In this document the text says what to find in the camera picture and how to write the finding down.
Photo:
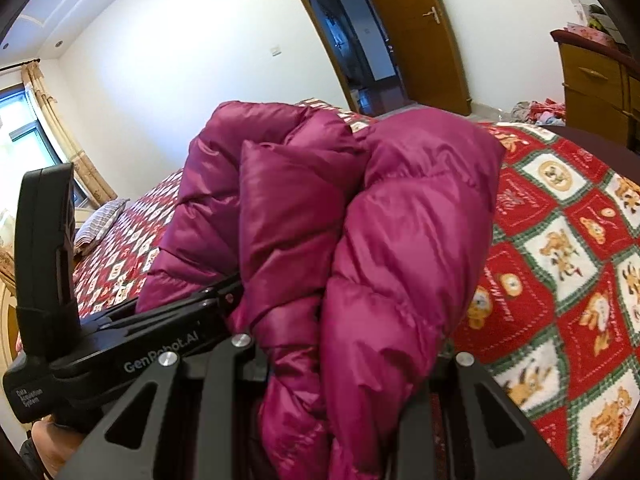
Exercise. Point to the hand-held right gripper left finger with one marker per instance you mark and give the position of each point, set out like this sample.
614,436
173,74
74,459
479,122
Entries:
225,385

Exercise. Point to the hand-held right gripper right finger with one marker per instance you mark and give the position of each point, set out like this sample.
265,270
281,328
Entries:
480,410

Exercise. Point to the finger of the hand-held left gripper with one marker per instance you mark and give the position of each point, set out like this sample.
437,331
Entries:
200,290
227,302

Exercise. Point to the magenta down jacket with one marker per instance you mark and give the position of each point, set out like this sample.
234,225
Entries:
400,260

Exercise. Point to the pile of clothes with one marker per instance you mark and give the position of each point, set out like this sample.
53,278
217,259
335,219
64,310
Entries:
540,112

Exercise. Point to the person's left hand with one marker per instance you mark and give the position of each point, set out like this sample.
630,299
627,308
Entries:
55,445

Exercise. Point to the grey striped pillow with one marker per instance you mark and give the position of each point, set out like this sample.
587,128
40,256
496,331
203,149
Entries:
100,225

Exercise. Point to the window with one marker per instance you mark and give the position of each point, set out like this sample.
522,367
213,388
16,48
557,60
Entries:
20,130

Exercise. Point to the beige patterned curtain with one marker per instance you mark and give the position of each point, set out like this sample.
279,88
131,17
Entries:
55,120

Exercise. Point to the red printed blanket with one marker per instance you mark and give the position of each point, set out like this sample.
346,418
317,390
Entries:
550,260

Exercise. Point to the curtain rod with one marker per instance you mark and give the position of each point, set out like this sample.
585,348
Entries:
20,65

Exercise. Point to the dark wooden footboard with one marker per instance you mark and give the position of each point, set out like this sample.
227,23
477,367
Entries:
600,150

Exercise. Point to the brown wooden door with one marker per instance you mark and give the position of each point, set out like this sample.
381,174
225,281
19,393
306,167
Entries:
415,50

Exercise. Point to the wooden dresser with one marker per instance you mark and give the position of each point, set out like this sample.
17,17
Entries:
590,90

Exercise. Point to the pink patterned box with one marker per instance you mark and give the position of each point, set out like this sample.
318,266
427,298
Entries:
592,35

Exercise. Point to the white box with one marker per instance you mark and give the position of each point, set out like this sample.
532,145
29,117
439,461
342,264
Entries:
576,7

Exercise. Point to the wooden door frame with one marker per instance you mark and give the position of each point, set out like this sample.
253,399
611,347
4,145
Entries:
320,25

